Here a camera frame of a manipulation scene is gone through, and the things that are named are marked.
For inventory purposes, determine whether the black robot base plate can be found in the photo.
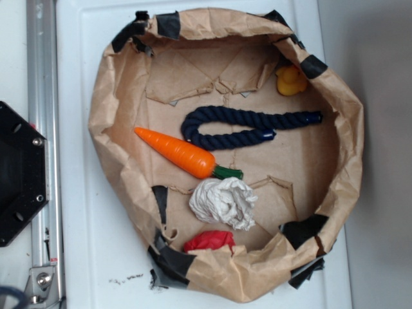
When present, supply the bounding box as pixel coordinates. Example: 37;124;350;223
1;102;48;247

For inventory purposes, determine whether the aluminium extrusion rail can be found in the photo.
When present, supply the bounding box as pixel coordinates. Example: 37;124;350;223
26;1;66;308

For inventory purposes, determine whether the orange plastic toy carrot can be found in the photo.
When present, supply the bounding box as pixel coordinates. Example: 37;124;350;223
134;127;243;180

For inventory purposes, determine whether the dark blue cable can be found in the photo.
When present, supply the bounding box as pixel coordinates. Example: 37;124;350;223
0;285;26;309

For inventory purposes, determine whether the metal corner bracket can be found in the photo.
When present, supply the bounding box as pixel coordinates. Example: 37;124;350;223
24;266;58;308

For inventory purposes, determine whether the dark blue rope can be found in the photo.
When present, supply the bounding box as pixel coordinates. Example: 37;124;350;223
180;106;323;151

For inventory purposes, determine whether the crumpled red paper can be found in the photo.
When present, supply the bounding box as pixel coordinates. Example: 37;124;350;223
183;230;236;253

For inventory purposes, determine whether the brown paper bag bin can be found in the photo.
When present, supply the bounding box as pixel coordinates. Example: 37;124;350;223
88;8;364;303

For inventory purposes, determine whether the crumpled white paper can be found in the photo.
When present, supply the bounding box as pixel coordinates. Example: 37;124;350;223
189;177;258;231

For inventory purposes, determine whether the yellow rubber duck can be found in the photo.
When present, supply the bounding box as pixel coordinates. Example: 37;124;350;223
276;65;308;96

